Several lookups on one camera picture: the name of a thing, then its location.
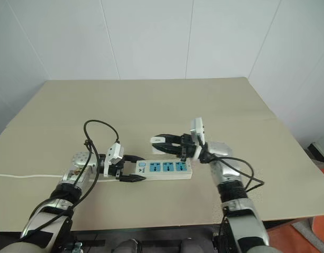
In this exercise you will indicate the white charger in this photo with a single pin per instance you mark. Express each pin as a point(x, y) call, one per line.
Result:
point(154, 149)

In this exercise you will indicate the white power strip blue sockets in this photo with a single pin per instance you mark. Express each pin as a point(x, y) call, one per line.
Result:
point(164, 175)

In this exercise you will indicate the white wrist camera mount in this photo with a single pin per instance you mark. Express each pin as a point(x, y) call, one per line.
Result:
point(197, 127)
point(115, 152)

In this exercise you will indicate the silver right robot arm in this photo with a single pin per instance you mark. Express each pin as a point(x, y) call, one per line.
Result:
point(231, 171)

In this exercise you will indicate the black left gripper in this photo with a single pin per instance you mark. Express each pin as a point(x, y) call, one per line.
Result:
point(117, 168)

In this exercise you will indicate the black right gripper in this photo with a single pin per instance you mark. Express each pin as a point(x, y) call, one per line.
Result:
point(187, 147)

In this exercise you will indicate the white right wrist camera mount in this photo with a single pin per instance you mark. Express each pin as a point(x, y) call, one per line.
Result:
point(197, 127)

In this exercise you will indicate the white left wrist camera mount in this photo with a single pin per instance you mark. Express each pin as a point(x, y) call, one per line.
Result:
point(115, 152)

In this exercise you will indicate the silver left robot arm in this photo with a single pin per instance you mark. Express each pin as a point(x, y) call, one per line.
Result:
point(40, 221)

